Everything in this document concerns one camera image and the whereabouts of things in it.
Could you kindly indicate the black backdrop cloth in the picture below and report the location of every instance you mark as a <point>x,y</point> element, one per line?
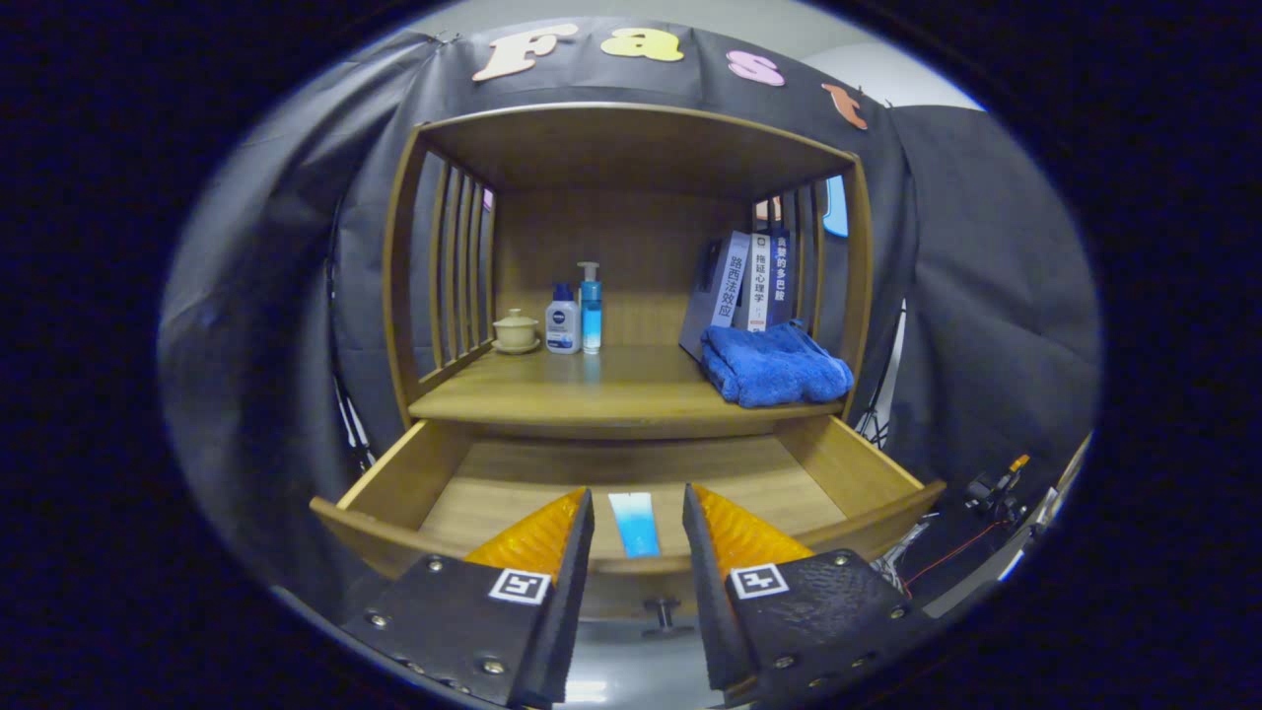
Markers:
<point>986,296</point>

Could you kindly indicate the blue cosmetic tube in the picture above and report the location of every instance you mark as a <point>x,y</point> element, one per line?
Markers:
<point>634,523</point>

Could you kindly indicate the blue pump bottle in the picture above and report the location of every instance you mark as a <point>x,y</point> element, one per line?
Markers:
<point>591,316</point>

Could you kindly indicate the wooden drawer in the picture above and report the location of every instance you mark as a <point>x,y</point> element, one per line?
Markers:
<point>513,473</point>

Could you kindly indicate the white book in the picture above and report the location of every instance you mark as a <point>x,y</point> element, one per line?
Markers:
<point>757,281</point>

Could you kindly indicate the white blue lotion bottle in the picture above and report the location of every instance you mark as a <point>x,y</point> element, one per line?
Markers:
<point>563,325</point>

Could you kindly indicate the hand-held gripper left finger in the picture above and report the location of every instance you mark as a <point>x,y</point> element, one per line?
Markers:
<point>567,602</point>

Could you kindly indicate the wooden countertop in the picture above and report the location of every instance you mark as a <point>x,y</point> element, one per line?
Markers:
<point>592,385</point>

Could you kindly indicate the beige lidded teacup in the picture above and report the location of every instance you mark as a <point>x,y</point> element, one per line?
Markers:
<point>516,330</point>

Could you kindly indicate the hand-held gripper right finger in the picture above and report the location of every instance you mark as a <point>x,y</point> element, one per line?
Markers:
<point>705,602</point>

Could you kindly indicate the orange black tool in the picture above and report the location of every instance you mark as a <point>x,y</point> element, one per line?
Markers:
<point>1016,463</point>

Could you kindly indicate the dark blue book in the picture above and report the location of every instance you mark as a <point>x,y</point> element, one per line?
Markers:
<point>779,276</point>

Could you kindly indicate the blue folded towel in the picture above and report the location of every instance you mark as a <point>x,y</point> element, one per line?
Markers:
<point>779,365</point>

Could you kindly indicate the grey book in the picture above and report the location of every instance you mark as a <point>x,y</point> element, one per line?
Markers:
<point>725,286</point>

